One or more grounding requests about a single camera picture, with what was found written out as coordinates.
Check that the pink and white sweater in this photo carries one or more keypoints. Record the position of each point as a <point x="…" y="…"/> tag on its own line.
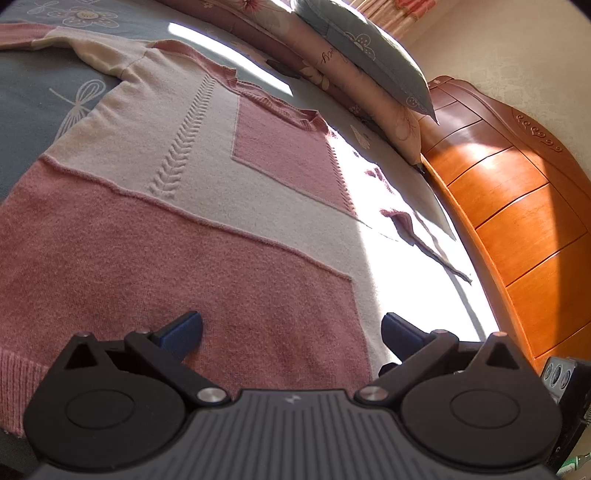
<point x="161" y="254"/>

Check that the pink striped curtain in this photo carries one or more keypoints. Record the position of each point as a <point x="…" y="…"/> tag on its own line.
<point x="397" y="18"/>

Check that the wooden headboard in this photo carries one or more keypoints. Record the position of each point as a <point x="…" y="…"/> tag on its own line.
<point x="508" y="207"/>

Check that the grey-green pillow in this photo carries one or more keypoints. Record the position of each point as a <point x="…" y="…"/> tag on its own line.
<point x="369" y="41"/>

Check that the pink floral folded quilt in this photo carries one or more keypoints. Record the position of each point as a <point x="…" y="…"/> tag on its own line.
<point x="369" y="106"/>

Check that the black phone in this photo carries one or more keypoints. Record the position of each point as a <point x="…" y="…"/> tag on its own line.
<point x="281" y="69"/>

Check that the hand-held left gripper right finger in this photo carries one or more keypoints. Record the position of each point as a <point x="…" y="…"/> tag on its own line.
<point x="401" y="334"/>

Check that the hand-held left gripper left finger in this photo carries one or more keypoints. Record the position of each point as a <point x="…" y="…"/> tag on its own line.
<point x="182" y="334"/>

